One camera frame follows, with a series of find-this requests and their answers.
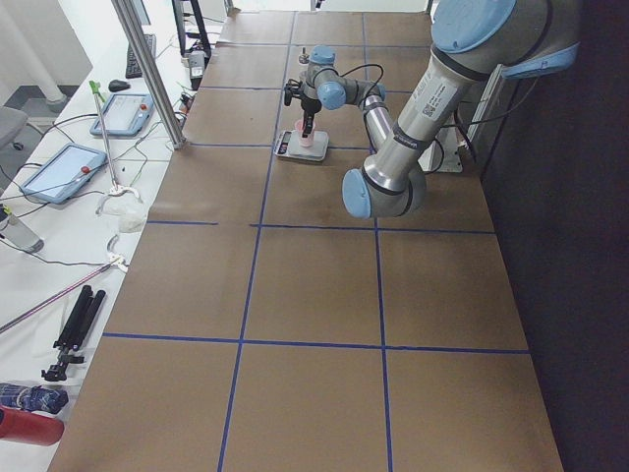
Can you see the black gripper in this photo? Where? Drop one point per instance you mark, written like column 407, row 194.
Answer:
column 308, row 104

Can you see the pink plastic cup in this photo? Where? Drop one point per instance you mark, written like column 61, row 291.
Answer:
column 305, row 140

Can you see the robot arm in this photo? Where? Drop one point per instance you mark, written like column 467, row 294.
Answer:
column 469, row 39

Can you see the grey digital kitchen scale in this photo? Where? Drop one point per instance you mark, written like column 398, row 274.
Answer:
column 288, row 146

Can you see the black box with label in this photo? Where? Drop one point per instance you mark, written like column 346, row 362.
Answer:
column 196, row 62

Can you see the far blue teach pendant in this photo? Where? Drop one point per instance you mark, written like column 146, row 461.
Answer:
column 125, row 114

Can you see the blue teach pendant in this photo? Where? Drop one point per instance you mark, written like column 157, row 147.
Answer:
column 125, row 114
column 63, row 174

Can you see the black computer mouse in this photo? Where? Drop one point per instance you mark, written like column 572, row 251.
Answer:
column 118, row 85

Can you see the green tipped reacher grabber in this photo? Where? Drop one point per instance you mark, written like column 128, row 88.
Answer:
column 116, row 190

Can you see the crumpled white cloth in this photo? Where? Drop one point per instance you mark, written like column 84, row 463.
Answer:
column 127, row 213

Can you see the near blue teach pendant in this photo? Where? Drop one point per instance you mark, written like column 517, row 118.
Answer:
column 63, row 174

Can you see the black folded tripod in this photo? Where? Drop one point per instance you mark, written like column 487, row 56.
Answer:
column 74, row 333

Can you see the clear plastic water bottle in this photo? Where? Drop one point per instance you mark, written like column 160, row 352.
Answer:
column 18, row 233

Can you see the blue patterned folded umbrella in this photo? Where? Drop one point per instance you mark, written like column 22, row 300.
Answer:
column 33, row 398

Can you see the red water bottle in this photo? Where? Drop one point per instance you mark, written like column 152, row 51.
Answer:
column 25, row 427

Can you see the aluminium frame post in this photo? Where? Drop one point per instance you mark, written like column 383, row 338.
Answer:
column 132, row 28

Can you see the pink handled reacher grabber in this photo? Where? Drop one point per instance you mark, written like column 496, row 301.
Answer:
column 114, row 260

